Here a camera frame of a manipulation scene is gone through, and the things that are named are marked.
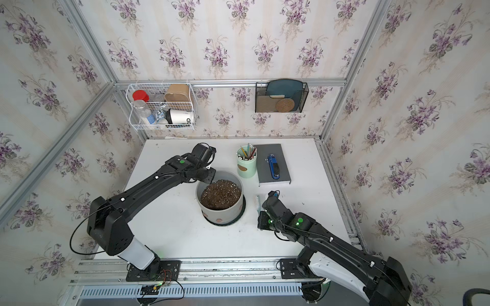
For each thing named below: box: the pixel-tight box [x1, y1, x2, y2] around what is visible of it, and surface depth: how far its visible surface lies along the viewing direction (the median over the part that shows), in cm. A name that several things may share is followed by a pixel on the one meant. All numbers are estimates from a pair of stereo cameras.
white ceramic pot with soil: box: [195, 170, 244, 224], surface depth 85 cm
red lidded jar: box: [132, 89, 150, 102], surface depth 94 cm
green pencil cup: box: [236, 145, 258, 179], surface depth 97 cm
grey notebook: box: [255, 143, 291, 187], surface depth 103 cm
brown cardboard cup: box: [164, 83, 190, 102], surface depth 90 cm
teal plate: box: [266, 79, 304, 111], surface depth 94 cm
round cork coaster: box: [275, 98, 296, 113], surface depth 100 cm
